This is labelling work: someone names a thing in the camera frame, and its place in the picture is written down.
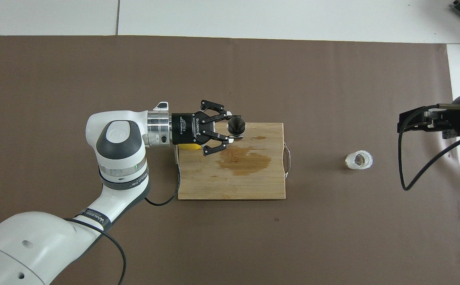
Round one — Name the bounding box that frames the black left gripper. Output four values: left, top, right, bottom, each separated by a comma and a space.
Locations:
170, 100, 238, 157

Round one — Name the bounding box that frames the steel jigger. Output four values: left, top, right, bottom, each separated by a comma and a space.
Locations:
227, 116, 246, 142

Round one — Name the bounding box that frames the clear textured glass cup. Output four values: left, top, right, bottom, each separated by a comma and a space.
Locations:
345, 150, 374, 171

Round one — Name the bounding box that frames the wooden cutting board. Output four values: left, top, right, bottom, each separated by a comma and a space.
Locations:
174, 122, 292, 200

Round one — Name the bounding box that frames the brown table mat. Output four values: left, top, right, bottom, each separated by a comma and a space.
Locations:
0, 35, 460, 285

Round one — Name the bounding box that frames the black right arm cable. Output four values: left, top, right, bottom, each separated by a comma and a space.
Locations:
398, 104, 460, 191

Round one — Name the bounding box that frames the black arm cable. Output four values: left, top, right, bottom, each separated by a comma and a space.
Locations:
66, 156, 181, 285
398, 104, 460, 191

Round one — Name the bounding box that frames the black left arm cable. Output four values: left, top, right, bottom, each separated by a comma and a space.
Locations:
66, 156, 181, 285

